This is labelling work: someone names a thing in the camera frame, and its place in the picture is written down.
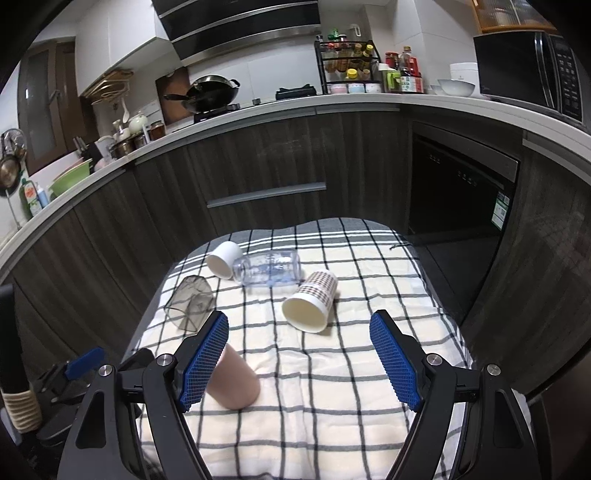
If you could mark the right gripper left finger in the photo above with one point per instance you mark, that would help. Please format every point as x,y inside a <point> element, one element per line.
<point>103,442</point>

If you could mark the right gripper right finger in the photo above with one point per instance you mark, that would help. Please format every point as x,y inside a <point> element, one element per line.
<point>495,440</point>

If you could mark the pink cup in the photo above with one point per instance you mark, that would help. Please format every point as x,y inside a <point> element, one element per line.
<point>233,384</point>

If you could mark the grey translucent cup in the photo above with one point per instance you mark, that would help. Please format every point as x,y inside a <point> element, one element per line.
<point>190,305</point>

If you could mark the white paper cup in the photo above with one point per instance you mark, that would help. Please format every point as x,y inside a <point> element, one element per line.
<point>222,258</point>

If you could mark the patterned paper cup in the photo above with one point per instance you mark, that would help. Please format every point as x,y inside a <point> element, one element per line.
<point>308,308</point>

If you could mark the checkered white cloth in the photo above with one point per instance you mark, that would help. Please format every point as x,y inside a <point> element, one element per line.
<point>326,409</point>

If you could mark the clear glass bottle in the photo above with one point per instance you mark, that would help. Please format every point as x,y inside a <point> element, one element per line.
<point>268,269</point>

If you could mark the built-in black dishwasher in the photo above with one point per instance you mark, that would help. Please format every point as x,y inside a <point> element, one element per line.
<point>461,189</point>

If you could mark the dish soap bottle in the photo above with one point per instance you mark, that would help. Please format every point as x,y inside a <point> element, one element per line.
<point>31,197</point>

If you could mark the green plastic basin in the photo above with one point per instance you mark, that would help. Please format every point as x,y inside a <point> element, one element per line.
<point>71,177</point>

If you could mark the hanging steel pan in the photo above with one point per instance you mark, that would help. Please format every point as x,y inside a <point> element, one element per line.
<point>13,155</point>

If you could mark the white teapot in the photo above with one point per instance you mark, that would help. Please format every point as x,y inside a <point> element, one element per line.
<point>137,123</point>

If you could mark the white bowl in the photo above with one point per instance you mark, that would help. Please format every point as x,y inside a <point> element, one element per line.
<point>459,88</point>

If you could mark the black wok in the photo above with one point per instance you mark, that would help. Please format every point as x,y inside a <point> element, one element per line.
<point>207,93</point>

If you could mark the red label sauce bottle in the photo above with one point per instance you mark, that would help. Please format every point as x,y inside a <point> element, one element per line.
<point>411,77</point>

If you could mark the white rice cooker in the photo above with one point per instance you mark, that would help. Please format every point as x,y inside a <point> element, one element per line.
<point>465,71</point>

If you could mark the black microwave oven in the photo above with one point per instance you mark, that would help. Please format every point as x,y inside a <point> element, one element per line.
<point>534,68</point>

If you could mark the black spice rack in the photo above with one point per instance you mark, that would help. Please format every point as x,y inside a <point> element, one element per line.
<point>344,62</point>

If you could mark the black range hood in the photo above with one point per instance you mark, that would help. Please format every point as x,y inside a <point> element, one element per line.
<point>202,29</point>

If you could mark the metal drawer handle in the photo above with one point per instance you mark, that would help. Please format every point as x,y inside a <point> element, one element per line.
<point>267,194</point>

